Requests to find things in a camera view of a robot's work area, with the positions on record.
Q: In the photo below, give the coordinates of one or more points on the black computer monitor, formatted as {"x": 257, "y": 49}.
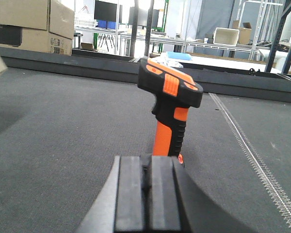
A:
{"x": 105, "y": 11}

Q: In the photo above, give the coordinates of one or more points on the small brown box on shelf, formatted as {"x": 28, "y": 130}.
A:
{"x": 244, "y": 31}

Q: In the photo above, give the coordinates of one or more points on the blue plastic tray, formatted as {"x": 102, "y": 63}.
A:
{"x": 178, "y": 55}

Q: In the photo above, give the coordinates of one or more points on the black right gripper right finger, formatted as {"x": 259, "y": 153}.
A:
{"x": 163, "y": 210}

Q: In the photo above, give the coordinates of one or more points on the white plastic bin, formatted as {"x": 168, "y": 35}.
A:
{"x": 226, "y": 36}

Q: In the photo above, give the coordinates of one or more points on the upper stacked cardboard carton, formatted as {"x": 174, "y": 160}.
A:
{"x": 48, "y": 15}

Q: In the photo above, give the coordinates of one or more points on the metal shelf rack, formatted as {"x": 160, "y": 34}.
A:
{"x": 221, "y": 14}

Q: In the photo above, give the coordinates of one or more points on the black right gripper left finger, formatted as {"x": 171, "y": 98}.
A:
{"x": 129, "y": 215}

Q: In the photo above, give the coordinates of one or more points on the orange black barcode scanner gun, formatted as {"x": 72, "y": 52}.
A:
{"x": 175, "y": 93}

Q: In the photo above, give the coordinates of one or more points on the dark grey conveyor side rail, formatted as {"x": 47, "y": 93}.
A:
{"x": 219, "y": 80}

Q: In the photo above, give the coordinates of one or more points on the white table top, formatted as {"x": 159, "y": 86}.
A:
{"x": 207, "y": 61}

